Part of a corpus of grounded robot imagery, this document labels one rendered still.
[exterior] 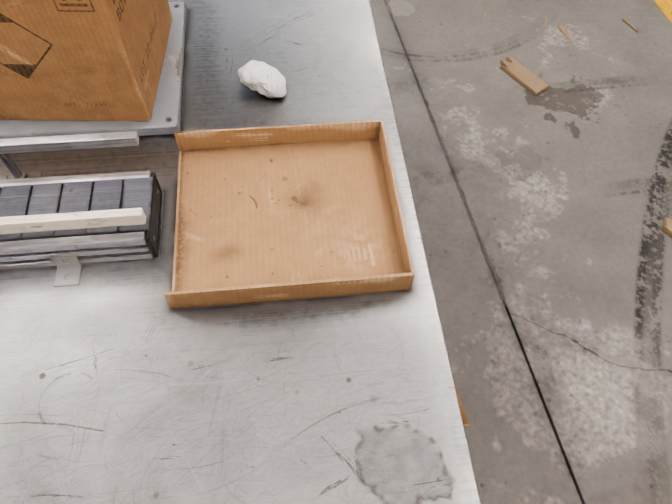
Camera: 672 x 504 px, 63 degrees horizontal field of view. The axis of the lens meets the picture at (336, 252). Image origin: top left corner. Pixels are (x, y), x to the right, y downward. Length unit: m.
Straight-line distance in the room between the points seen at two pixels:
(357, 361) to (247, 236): 0.22
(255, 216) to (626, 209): 1.51
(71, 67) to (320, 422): 0.56
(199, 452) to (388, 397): 0.22
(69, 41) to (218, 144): 0.23
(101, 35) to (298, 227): 0.34
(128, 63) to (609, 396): 1.42
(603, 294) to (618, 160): 0.56
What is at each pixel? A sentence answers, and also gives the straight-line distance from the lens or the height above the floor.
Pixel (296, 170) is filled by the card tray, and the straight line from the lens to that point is 0.81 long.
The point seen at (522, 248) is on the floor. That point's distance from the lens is 1.82.
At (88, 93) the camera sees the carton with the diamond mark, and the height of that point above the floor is 0.90.
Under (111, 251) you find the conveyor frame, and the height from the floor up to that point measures 0.86.
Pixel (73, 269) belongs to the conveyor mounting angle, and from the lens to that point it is 0.78.
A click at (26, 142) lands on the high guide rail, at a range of 0.75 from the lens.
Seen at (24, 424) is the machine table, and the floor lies 0.83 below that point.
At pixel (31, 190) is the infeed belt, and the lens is 0.81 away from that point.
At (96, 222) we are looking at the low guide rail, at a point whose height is 0.91.
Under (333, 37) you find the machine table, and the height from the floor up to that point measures 0.83.
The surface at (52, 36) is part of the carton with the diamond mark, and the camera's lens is 0.82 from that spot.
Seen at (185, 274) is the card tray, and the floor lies 0.83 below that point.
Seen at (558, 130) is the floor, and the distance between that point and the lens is 2.20.
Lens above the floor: 1.45
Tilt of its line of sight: 59 degrees down
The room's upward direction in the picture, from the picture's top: 3 degrees clockwise
